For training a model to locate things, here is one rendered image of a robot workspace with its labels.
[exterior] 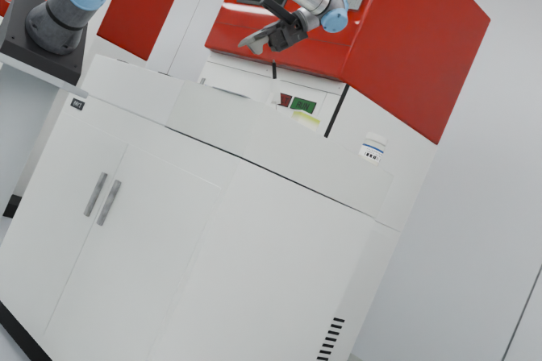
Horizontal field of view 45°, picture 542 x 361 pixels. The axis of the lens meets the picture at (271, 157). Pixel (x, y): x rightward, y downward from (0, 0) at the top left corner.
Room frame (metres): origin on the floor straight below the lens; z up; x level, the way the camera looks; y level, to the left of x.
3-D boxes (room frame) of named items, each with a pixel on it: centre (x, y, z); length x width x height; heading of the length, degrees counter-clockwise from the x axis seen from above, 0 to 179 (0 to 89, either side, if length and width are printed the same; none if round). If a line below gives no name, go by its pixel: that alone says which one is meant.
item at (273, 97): (2.04, 0.07, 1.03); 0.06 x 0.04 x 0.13; 134
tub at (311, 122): (2.02, -0.05, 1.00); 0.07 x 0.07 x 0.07; 18
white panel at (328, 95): (2.59, 0.14, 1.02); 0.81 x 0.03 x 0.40; 44
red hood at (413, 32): (2.81, -0.08, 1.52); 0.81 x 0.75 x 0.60; 44
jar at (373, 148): (2.05, -0.28, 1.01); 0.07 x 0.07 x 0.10
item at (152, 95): (2.09, 0.47, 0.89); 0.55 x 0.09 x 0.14; 44
